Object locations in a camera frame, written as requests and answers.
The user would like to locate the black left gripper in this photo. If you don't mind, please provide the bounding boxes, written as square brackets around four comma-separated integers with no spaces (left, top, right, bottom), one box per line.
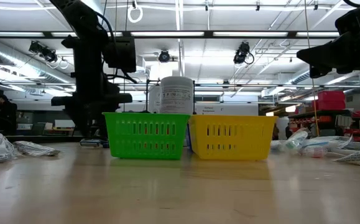
[51,74,133,139]

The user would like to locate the dark blue razor pack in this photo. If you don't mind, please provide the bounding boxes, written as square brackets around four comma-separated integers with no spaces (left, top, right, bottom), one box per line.
[79,138,109,149]

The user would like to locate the clear-wrapped white toiletry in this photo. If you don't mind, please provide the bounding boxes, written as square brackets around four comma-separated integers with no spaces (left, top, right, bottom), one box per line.
[12,140,62,157]

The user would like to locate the small white red toothpaste tube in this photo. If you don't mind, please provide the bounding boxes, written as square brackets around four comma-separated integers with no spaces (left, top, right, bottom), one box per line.
[300,146,329,159]

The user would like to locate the red storage bins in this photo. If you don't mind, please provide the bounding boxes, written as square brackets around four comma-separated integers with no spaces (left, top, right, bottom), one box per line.
[312,90,347,111]

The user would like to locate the black storage shelf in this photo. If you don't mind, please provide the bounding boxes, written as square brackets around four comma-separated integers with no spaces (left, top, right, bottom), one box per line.
[288,108,360,143]

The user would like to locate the green plastic basket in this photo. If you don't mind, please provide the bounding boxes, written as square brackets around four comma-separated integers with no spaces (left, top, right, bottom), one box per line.
[102,111,192,161]

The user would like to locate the red plastic basket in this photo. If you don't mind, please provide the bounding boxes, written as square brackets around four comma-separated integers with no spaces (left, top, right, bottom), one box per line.
[142,123,171,149]

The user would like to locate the seated person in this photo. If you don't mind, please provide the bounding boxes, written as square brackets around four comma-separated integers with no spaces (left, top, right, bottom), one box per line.
[0,90,18,136]

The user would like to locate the white wipes canister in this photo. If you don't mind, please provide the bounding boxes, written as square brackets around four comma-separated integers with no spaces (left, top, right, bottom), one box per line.
[159,76,195,115]

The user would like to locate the white signboard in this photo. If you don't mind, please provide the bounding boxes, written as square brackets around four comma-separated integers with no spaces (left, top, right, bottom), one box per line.
[194,102,259,116]

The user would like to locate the blue plastic basket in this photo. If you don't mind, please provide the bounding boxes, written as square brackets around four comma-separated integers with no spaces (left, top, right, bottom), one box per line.
[185,123,194,151]

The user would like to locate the yellow plastic basket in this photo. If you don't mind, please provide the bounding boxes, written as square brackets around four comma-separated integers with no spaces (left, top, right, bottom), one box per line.
[188,114,279,161]

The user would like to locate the yellow hanging cord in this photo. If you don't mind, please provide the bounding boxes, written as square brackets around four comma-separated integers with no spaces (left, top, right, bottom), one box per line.
[303,0,321,138]

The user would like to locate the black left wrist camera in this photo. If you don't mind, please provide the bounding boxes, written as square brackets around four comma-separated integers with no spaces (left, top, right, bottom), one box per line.
[103,36,137,73]

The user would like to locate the black overhead mounted camera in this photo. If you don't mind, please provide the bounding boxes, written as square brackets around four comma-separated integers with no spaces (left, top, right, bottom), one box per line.
[158,49,171,63]
[233,41,255,67]
[28,40,58,63]

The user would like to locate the black overhead frame bar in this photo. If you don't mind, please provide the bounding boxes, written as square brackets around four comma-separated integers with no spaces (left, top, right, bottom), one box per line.
[0,30,360,40]

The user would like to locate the white cable loop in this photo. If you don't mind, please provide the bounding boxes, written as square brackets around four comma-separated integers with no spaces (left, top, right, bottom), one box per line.
[126,0,144,24]

